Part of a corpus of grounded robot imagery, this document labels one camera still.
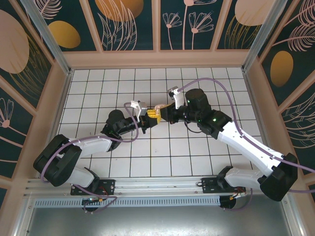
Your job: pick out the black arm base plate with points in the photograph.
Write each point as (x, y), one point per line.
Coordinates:
(209, 184)
(109, 184)

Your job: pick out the teal panel pink leaf outlines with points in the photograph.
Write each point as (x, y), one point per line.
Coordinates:
(302, 135)

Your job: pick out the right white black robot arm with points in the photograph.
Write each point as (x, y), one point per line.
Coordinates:
(246, 145)

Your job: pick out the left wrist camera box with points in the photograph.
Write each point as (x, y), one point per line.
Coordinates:
(143, 108)

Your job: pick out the teal panel single pink flower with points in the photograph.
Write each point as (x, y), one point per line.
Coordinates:
(12, 147)

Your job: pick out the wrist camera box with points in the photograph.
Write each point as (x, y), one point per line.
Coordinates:
(143, 108)
(172, 91)

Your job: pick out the aluminium mounting rail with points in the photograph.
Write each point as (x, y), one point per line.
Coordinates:
(157, 184)

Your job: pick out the teal panel with pink flowers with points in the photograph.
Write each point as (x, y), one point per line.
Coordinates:
(177, 41)

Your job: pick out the teal panel orange disc leaves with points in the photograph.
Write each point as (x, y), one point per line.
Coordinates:
(147, 37)

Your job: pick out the teal panel pink disc gold lines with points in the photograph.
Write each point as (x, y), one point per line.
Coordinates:
(226, 37)

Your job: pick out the teal panel large pink disc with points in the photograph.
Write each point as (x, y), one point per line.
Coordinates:
(14, 49)

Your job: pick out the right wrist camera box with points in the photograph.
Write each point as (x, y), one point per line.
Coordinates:
(172, 91)

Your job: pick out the aluminium frame bar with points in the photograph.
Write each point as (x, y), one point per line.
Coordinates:
(23, 221)
(292, 221)

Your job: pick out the white earbud charging case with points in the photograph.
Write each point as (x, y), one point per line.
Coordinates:
(158, 106)

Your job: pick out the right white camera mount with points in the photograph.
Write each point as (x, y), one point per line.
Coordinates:
(179, 100)

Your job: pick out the teal panel with orange oval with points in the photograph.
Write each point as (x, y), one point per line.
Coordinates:
(81, 14)

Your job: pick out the aluminium corner post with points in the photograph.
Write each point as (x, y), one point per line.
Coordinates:
(263, 32)
(46, 37)

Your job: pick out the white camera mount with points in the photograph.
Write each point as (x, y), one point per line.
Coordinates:
(179, 100)
(135, 103)

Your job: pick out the aluminium table edge strip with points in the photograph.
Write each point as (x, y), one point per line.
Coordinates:
(58, 123)
(248, 86)

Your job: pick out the grey metal sheet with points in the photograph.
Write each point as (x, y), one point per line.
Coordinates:
(147, 223)

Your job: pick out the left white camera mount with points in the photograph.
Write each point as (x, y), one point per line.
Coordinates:
(135, 103)

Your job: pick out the teal panel orange oval fern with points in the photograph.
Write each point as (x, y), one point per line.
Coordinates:
(302, 61)

